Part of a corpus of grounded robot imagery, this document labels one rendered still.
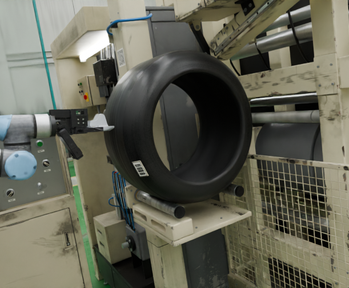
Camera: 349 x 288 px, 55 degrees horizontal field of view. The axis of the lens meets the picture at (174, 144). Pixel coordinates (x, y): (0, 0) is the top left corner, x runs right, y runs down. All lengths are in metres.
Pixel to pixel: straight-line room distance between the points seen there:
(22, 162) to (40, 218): 0.82
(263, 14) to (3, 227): 1.43
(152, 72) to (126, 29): 0.42
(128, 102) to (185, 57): 0.26
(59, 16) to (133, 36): 9.07
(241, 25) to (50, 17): 9.29
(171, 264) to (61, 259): 0.54
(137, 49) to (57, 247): 1.02
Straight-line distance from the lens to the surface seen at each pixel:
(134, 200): 1.49
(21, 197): 1.75
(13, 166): 0.94
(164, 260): 1.67
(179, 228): 1.21
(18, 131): 1.08
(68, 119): 1.12
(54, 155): 1.74
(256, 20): 1.41
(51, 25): 10.48
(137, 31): 1.54
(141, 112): 1.09
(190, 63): 1.20
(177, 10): 1.61
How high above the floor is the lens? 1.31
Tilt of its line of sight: 8 degrees down
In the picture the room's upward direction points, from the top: 8 degrees counter-clockwise
